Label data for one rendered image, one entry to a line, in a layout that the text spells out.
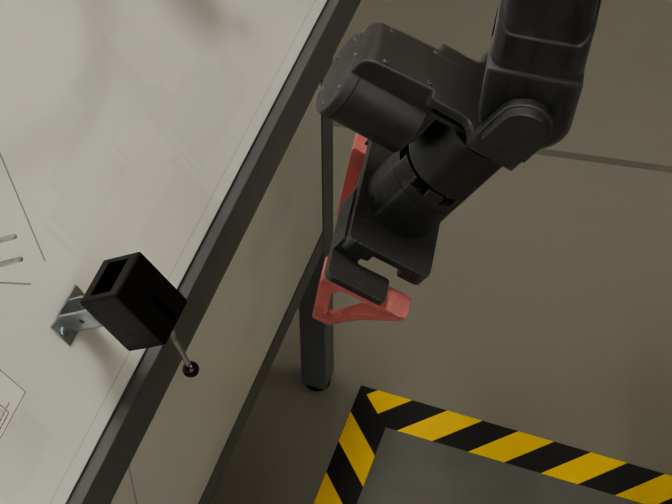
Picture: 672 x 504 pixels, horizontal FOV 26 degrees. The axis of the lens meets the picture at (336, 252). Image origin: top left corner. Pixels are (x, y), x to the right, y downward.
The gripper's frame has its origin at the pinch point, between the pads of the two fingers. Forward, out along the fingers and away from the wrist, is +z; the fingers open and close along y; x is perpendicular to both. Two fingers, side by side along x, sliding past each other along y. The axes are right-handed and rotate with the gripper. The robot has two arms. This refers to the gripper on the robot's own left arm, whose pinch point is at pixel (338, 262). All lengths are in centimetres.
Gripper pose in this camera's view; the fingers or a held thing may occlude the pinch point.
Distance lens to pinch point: 108.5
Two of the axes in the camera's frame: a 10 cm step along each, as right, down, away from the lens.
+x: 8.5, 4.3, 2.9
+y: -1.9, 7.7, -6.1
